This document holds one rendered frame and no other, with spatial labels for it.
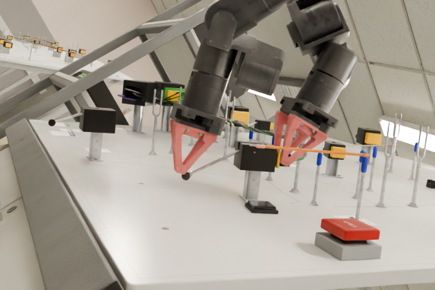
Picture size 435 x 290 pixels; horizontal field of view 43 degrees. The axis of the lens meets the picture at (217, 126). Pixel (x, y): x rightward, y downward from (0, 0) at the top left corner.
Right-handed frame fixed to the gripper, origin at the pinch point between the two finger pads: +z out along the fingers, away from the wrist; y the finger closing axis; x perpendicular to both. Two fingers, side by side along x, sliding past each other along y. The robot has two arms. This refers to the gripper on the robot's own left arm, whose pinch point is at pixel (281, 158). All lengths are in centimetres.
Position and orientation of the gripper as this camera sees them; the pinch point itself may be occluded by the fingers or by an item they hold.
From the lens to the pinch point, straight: 88.2
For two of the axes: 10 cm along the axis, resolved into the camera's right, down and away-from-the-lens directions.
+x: -8.4, -4.7, -2.7
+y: -2.4, -1.2, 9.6
